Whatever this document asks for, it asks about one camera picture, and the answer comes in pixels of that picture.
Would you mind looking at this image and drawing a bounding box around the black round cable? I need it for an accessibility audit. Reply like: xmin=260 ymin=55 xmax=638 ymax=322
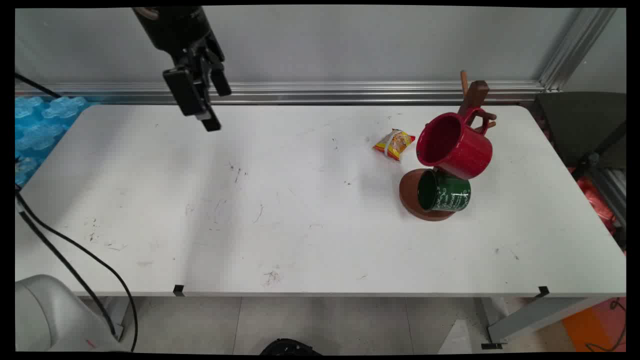
xmin=15 ymin=190 xmax=139 ymax=352

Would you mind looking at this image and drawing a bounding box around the black round object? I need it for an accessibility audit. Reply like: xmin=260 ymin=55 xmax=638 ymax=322
xmin=259 ymin=338 xmax=323 ymax=356

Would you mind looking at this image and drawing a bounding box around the thin black floor cable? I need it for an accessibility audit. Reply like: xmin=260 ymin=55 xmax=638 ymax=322
xmin=584 ymin=298 xmax=627 ymax=353

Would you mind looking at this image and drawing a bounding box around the white table leg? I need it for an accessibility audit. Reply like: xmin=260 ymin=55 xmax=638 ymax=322
xmin=80 ymin=296 xmax=137 ymax=342
xmin=481 ymin=296 xmax=612 ymax=350

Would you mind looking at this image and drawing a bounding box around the blue foam puzzle mat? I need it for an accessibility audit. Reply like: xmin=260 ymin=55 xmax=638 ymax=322
xmin=15 ymin=95 xmax=92 ymax=188

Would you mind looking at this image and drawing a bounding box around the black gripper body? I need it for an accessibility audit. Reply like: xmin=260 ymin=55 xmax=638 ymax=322
xmin=132 ymin=6 xmax=225 ymax=71

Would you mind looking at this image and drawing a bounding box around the short aluminium rail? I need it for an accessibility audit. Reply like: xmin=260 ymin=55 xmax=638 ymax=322
xmin=589 ymin=166 xmax=627 ymax=228

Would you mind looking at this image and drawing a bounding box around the orange floor mat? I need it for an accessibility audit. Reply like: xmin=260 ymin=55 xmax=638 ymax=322
xmin=561 ymin=297 xmax=627 ymax=353

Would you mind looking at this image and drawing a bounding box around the yellow red snack packet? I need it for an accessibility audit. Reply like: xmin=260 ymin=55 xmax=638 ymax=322
xmin=372 ymin=128 xmax=417 ymax=163

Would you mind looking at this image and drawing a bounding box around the aluminium frame post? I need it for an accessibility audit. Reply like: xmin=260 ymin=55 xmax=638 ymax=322
xmin=538 ymin=7 xmax=619 ymax=93

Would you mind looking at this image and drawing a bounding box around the red bag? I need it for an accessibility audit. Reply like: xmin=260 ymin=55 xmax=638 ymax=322
xmin=567 ymin=166 xmax=618 ymax=237

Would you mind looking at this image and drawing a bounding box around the red ceramic mug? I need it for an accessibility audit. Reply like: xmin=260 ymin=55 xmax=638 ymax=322
xmin=416 ymin=106 xmax=494 ymax=181

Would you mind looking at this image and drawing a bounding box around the green ceramic mug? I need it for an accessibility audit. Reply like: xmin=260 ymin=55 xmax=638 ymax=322
xmin=417 ymin=168 xmax=472 ymax=213

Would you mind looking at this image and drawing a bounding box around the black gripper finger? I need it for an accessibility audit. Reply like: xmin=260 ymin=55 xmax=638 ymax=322
xmin=208 ymin=61 xmax=233 ymax=98
xmin=162 ymin=67 xmax=222 ymax=133

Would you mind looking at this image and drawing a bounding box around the wooden mug tree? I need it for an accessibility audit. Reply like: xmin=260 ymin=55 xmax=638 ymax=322
xmin=398 ymin=70 xmax=498 ymax=222

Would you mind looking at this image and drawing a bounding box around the long horizontal aluminium rail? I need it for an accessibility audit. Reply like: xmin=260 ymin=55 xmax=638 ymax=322
xmin=15 ymin=81 xmax=547 ymax=105

